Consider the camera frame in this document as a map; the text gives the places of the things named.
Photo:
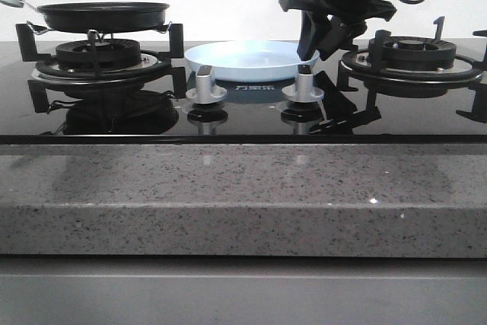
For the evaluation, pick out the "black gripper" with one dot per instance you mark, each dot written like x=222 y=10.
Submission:
x=348 y=21

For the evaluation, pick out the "light blue plate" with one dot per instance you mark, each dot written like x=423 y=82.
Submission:
x=248 y=60

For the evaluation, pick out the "black frying pan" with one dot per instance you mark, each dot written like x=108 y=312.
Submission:
x=104 y=17

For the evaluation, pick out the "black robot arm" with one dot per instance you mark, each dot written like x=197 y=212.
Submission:
x=330 y=25

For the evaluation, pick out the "silver stove knob right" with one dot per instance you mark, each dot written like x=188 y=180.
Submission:
x=303 y=89

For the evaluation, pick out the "silver stove knob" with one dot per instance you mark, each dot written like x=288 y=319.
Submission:
x=303 y=89
x=206 y=91

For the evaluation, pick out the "right-side burner with pan support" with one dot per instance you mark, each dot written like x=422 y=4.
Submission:
x=409 y=61

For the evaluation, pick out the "black glass gas cooktop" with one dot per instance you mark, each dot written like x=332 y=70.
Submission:
x=252 y=112

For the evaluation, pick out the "silver stove knob left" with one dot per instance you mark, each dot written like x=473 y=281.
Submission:
x=206 y=91

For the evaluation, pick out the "left-side burner with pan support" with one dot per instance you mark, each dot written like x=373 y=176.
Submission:
x=97 y=61

